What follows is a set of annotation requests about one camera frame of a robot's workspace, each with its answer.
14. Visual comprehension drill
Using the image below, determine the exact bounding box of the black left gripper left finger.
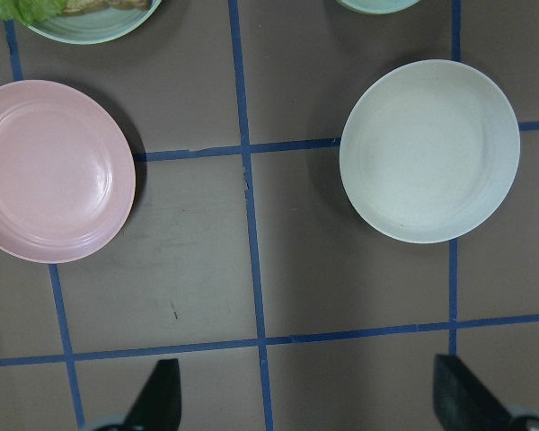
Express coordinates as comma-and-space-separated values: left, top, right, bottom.
124, 358, 181, 431

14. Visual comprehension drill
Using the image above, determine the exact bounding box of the green lettuce leaf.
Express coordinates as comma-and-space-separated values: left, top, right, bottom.
0, 0, 67, 25

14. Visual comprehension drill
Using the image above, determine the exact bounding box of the cream white plate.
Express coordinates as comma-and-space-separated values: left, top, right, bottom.
339, 59, 520, 243

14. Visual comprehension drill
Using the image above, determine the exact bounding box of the bread slice on plate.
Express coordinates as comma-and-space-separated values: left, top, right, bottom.
61, 0, 152, 16

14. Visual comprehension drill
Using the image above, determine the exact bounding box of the mint green bowl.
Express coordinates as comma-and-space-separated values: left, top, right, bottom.
337, 0, 420, 15

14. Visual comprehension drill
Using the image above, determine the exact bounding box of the pink plate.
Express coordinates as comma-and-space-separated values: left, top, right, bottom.
0, 80, 136, 263

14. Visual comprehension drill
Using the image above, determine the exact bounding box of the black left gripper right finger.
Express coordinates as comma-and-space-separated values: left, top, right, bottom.
432, 355, 516, 431

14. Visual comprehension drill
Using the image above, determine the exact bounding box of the green plate with food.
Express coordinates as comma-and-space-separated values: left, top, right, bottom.
29, 1, 162, 45

